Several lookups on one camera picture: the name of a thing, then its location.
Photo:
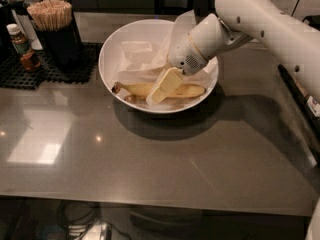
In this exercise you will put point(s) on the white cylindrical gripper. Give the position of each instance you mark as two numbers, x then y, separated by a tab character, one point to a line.
182	54

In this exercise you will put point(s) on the yellow banana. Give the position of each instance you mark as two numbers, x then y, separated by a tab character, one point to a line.
141	90
134	99

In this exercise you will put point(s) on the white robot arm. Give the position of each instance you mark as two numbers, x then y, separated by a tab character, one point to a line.
295	44

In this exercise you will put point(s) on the white bowl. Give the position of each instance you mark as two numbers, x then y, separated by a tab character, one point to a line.
110	54

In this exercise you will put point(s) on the white parchment paper liner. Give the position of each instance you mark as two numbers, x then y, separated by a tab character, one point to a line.
140	64

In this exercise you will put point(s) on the black chopstick holder cup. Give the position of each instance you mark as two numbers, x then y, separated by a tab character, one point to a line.
64	46

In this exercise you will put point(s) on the bundle of wooden chopsticks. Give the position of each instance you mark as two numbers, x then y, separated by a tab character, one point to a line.
51	15

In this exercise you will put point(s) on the small brown sauce bottle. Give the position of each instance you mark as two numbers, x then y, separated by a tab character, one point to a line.
30	61

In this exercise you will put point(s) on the black grid rubber mat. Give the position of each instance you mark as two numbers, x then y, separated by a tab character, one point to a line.
13	75

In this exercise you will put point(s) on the green sauce bottle white cap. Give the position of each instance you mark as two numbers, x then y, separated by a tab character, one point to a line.
18	39

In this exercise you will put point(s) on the dark-lidded shaker jar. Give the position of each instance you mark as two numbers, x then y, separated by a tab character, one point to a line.
22	19

